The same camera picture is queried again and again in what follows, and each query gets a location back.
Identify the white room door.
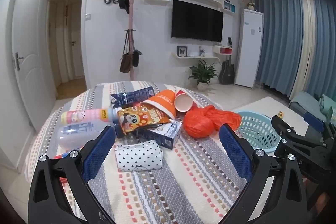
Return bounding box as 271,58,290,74
10,0,57,146

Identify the red plastic wrapper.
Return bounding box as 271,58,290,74
49,151,71,160

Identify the blue drink carton box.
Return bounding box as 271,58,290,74
131,120,183,149

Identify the clear plastic bottle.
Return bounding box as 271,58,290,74
57,120,116,148

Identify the wall-mounted black television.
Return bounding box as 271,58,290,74
171,0,224,42

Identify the pink coat rack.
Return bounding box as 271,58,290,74
119,0,150,81

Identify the orange paper cup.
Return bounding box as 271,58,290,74
140,89,176,119

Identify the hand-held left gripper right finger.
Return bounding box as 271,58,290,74
219,124,309,224

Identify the red paper cup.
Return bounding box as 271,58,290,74
174,87,198,113

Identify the black hanging bag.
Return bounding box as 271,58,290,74
132,30,142,67

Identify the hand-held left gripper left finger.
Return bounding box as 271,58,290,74
28,125,117,224

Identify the teal sofa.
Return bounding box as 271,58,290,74
289,91,336,122

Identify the pink plastic bottle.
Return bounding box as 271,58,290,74
61,108,118,125

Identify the white coffee table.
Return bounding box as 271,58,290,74
232,96,319,140

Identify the orange panda snack packet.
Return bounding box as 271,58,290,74
113,105,171,138

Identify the brown hanging bag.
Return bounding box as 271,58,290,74
120,30,134,73

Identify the white standing air conditioner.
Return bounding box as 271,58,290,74
235,9,264,88

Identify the orange plastic bag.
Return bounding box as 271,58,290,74
182,105,242,138

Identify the dark blue carton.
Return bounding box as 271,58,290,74
110,87,155,109

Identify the striped table cloth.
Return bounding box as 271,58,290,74
25,81,265,224

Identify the black hat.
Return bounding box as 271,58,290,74
119,0,130,14

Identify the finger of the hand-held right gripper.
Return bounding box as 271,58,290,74
271,114,328,159
303,112,336,146

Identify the green potted plant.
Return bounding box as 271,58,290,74
188,60,218,92

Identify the light blue plastic basket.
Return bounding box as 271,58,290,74
234,110,281,153

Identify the white dotted fabric pouch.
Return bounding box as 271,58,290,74
115,140,163,172

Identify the blue curtain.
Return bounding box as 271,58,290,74
302,0,336,114
253,0,302,98

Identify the teal cushion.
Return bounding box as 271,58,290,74
319,94,336,119

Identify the white and red wall box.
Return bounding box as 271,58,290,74
213,45,234,55

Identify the low white wall shelf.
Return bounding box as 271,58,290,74
172,52,221,63

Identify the cream curtain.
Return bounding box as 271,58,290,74
289,0,315,104

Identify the metal door handle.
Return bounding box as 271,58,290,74
14,52,24,71

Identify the white hallway door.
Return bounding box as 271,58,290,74
63,1,84,80

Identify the black guitar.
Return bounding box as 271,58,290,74
219,60,235,85

